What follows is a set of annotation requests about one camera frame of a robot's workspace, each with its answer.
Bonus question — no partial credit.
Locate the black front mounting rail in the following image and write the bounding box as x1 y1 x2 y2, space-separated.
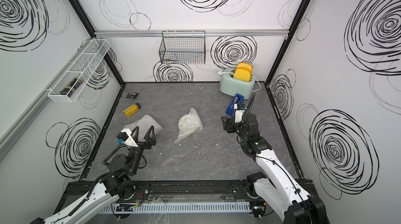
64 180 316 196

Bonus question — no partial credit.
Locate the blue tape dispenser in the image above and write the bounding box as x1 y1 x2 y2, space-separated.
226 94 244 116

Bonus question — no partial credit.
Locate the yellow sponge toast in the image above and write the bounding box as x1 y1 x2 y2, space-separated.
237 63 253 72
233 67 252 82

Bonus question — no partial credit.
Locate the mint green toaster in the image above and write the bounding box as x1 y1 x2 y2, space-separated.
220 68 255 99

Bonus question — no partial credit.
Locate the front yellow sponge toast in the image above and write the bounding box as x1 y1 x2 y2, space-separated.
233 67 252 82

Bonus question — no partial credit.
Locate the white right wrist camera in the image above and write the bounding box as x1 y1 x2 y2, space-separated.
232 109 246 124

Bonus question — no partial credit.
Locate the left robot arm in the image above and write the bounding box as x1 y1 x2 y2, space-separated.
32 125 157 224

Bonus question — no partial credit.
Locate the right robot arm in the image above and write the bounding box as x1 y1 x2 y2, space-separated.
221 114 329 224

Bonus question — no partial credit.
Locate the white wire wall shelf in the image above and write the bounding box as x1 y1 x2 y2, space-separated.
48 39 111 103

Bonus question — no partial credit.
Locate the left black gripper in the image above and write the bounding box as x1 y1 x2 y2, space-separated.
127 127 155 176

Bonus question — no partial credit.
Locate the yellow bottle black cap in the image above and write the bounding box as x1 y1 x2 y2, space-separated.
123 103 141 117

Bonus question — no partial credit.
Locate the bubble wrap sheet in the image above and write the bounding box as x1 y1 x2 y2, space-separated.
174 108 203 144
124 115 162 142

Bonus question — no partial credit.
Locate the rear yellow sponge toast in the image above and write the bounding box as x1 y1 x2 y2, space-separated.
237 63 253 72

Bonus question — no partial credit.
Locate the black wire wall basket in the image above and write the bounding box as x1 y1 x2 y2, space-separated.
158 30 206 64

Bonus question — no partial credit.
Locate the white slotted cable duct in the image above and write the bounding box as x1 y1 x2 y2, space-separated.
100 202 251 215

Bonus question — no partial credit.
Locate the dark bottle in shelf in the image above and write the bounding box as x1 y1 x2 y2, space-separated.
60 77 84 97

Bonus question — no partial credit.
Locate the small black clip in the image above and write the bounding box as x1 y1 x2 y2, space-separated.
126 92 139 99

